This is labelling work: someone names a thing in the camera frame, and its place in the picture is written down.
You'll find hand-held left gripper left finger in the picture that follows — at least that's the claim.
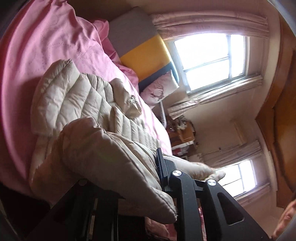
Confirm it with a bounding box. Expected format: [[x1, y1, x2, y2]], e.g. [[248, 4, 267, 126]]
[[25, 179, 121, 241]]

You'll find person's right hand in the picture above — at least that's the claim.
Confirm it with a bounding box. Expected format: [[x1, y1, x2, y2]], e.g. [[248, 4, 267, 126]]
[[272, 202, 296, 240]]

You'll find large window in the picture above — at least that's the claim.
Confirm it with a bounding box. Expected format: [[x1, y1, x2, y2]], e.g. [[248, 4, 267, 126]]
[[164, 32, 262, 93]]

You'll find wooden trim panel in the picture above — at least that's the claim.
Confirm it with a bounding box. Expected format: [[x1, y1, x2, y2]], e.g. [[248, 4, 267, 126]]
[[254, 16, 296, 209]]

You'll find grey yellow blue headboard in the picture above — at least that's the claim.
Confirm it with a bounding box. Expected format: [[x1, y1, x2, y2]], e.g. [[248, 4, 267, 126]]
[[109, 6, 180, 90]]

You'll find pink patterned curtain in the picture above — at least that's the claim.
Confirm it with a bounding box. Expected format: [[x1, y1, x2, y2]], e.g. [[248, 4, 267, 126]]
[[150, 13, 271, 41], [166, 74, 264, 120]]

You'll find beige quilted puffer jacket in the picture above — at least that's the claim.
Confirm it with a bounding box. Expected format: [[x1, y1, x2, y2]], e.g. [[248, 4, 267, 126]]
[[29, 59, 226, 224]]

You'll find deer print pillow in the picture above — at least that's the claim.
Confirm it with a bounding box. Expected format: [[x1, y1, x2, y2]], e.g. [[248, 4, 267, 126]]
[[140, 71, 180, 108]]

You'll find small window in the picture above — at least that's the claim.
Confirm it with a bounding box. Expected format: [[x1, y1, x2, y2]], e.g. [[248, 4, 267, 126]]
[[215, 159, 270, 200]]

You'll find grey bed side rail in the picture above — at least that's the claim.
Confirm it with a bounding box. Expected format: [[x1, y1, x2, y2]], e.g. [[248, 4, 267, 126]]
[[158, 102, 168, 128]]

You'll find cluttered wooden nightstand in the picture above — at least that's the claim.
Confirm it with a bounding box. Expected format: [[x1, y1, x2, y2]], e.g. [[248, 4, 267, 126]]
[[166, 115, 200, 161]]

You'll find short pink curtain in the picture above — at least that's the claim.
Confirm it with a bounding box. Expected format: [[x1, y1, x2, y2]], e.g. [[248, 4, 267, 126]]
[[199, 139, 263, 170]]

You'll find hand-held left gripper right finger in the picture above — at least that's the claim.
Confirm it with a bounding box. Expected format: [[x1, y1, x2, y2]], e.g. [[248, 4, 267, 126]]
[[156, 148, 270, 241]]

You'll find pink bed sheet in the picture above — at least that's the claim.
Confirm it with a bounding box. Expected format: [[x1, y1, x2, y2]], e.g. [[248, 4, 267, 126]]
[[0, 0, 173, 195]]

